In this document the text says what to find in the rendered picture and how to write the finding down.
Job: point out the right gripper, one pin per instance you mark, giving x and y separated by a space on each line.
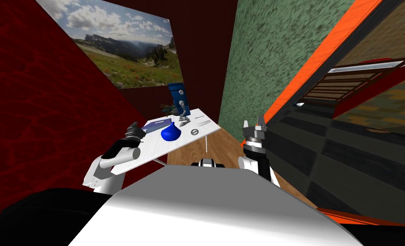
254 134

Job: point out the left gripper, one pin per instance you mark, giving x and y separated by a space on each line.
134 131

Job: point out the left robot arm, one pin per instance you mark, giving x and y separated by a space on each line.
118 160

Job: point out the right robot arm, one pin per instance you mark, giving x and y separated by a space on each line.
257 164

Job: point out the blue book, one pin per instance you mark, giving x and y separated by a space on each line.
157 125

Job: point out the white table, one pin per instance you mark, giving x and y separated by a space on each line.
154 147

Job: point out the blue vase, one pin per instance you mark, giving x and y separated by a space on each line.
170 134

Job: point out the dark potted plant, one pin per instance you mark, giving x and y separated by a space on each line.
168 109

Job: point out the blue cabinet with silver knobs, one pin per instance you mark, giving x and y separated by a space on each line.
179 96

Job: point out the landscape picture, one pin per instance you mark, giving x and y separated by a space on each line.
120 44

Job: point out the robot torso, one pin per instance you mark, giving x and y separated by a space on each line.
202 208

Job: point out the red slatted furniture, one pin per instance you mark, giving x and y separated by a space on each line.
356 83

